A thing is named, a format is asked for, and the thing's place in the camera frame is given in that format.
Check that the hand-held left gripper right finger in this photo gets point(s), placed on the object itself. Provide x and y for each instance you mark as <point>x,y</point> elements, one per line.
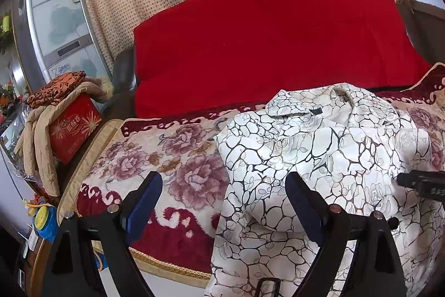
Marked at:
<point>306,210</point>

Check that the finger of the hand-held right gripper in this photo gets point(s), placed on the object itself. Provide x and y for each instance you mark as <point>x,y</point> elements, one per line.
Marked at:
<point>420,183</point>

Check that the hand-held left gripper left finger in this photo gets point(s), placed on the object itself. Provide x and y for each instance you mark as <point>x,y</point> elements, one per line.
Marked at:
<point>142,210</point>

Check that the white crackle-pattern jacket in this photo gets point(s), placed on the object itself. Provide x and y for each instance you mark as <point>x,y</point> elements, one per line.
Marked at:
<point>278,151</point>

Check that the floral plush blanket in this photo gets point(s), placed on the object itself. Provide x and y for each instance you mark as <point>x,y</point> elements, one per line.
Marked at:
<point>173,151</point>

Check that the yellow and blue toy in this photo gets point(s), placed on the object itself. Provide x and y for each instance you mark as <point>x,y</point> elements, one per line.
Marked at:
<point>43,222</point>

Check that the red gift box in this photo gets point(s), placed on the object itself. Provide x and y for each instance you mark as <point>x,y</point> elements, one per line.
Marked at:
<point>74,130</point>

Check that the beige blanket on box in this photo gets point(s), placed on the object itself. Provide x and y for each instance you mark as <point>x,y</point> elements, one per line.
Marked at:
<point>38,144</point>

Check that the orange patterned cloth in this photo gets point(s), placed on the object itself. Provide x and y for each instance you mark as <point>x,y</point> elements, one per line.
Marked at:
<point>55,90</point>

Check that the red quilt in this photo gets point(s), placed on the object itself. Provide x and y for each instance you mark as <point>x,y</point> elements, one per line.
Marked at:
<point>271,50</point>

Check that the flower bouquet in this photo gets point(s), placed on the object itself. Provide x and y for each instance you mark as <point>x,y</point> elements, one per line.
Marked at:
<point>7,98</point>

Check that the silver refrigerator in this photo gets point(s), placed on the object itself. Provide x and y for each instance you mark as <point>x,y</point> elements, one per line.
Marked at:
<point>62,25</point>

